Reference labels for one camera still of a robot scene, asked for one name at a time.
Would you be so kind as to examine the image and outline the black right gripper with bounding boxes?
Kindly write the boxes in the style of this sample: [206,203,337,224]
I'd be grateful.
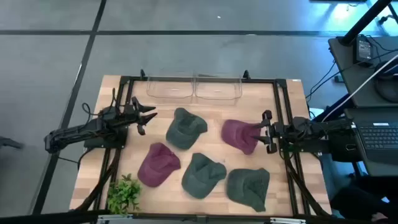
[251,110,285,155]

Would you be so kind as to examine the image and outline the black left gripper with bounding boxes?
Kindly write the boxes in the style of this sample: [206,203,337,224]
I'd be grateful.
[123,96,158,136]

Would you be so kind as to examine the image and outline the maroon baseball cap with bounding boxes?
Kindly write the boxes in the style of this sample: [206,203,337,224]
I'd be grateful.
[137,142,182,189]
[221,119,262,156]

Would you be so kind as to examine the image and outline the green baseball cap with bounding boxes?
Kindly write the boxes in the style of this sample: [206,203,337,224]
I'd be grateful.
[165,107,208,151]
[226,167,271,213]
[181,152,228,200]

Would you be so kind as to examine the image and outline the clear plastic bin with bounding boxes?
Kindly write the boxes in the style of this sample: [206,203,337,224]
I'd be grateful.
[146,73,195,100]
[194,73,243,101]

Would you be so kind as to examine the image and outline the green leafy plant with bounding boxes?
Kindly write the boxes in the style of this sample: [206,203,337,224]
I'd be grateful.
[106,173,143,215]

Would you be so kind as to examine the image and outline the black side desk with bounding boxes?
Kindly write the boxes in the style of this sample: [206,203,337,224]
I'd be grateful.
[328,35,398,109]

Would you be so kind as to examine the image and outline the dark laptop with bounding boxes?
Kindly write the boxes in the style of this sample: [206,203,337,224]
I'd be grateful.
[344,107,398,177]

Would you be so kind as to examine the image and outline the person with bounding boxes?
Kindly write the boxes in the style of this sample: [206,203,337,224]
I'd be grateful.
[330,176,398,224]

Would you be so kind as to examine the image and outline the black power adapter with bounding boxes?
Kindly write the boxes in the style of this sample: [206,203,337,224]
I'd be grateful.
[353,34,374,67]

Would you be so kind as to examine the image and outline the black headphones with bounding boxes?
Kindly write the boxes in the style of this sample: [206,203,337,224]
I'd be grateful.
[372,60,398,104]

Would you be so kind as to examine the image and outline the black chair leg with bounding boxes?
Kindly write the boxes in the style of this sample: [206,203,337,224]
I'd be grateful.
[0,136,25,151]

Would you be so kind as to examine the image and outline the person's hand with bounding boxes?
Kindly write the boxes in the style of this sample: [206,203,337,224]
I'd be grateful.
[371,212,389,223]

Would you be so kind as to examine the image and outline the black upright pole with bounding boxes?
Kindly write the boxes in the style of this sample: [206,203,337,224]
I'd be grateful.
[338,0,393,47]

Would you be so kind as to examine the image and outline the black aluminium table frame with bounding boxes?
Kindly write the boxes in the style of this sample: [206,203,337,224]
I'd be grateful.
[73,68,332,224]

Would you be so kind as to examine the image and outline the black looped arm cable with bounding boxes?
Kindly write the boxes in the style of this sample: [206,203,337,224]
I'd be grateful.
[81,101,95,119]

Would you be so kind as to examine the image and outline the black desk cable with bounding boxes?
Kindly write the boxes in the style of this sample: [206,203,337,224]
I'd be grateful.
[305,37,398,101]

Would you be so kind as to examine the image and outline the white cable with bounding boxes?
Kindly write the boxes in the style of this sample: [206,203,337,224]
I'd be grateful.
[321,53,398,123]

